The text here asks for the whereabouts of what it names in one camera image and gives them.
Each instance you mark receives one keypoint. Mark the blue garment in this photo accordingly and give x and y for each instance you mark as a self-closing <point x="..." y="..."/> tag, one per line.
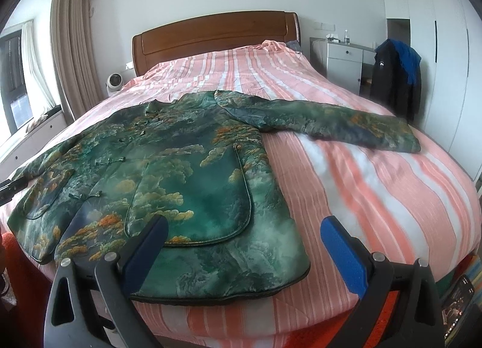
<point x="412" y="63"/>

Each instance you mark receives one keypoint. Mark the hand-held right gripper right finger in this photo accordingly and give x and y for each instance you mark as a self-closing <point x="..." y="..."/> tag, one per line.
<point x="342" y="254"/>

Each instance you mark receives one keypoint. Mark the green patterned jacket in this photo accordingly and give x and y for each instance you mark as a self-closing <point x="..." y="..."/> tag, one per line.
<point x="188" y="167"/>

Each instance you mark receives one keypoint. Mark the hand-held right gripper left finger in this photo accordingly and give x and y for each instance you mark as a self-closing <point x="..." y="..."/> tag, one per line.
<point x="145" y="250"/>

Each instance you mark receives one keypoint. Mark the dark framed window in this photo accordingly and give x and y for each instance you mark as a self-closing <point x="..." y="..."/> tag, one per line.
<point x="11" y="80"/>

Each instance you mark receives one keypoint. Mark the grey nightstand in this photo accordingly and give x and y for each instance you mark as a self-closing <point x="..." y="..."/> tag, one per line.
<point x="344" y="65"/>

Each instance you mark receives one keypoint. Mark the white sheer curtain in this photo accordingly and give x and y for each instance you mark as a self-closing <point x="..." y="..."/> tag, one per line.
<point x="34" y="69"/>

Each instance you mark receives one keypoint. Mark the red cloth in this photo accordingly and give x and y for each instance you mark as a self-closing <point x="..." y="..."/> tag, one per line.
<point x="22" y="295"/>

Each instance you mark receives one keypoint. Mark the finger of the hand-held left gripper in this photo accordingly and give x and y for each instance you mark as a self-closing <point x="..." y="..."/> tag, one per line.
<point x="9" y="188"/>

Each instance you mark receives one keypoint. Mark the wooden headboard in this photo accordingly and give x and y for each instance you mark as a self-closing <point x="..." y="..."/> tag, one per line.
<point x="211" y="37"/>

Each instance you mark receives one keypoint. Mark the small clear bottle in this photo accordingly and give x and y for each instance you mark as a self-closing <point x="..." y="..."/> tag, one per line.
<point x="346" y="37"/>

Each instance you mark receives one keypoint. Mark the black smartphone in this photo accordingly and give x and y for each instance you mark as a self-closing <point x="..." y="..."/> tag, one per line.
<point x="457" y="306"/>

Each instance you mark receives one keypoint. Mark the bed with striped pink sheet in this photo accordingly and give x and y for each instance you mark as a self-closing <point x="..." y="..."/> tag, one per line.
<point x="357" y="189"/>

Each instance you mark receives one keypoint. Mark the white wall switch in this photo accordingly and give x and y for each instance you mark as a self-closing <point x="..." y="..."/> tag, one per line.
<point x="325" y="26"/>

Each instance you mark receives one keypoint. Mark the tissue box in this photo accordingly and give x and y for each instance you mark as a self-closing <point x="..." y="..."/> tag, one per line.
<point x="331" y="37"/>

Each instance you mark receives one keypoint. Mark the black jacket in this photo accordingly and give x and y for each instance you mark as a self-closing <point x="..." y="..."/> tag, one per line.
<point x="388" y="80"/>

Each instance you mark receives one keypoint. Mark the beige curtain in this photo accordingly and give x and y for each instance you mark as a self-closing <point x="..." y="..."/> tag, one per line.
<point x="71" y="50"/>

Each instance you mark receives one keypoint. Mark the small white fan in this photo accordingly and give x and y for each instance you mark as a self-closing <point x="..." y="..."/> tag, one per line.
<point x="114" y="84"/>

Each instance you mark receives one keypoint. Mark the white wardrobe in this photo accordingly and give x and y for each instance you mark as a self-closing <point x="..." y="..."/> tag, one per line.
<point x="448" y="69"/>

